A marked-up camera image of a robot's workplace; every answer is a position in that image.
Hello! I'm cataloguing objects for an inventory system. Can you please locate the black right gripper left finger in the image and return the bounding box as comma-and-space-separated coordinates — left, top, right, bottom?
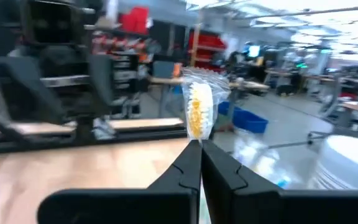
37, 139, 203, 224

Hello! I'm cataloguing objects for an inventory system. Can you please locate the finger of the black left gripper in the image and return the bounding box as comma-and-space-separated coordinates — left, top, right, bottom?
0, 55, 67, 125
88, 54, 115, 114

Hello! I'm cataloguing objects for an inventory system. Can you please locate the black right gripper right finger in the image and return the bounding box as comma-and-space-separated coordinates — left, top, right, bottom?
202, 140, 358, 224

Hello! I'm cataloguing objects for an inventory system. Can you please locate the orange toothbrush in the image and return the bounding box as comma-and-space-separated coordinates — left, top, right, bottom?
180, 67, 231, 144

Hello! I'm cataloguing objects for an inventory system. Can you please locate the red storage bins stack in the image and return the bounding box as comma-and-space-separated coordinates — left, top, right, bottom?
118, 6, 151, 35

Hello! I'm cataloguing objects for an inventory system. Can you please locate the blue storage bin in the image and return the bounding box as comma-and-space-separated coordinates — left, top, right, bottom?
218, 101, 269, 134

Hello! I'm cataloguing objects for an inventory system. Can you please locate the white wipes canister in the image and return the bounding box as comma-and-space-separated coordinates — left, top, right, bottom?
308, 134, 358, 191

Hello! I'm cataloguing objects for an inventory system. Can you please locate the red storage bins rack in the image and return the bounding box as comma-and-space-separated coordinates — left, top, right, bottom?
186, 29, 228, 74

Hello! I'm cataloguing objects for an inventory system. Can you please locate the wooden workbench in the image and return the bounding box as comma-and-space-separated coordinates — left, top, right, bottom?
149, 76, 270, 91

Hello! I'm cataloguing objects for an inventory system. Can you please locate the black aluminium table frame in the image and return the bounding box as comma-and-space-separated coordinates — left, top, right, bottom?
0, 114, 188, 156

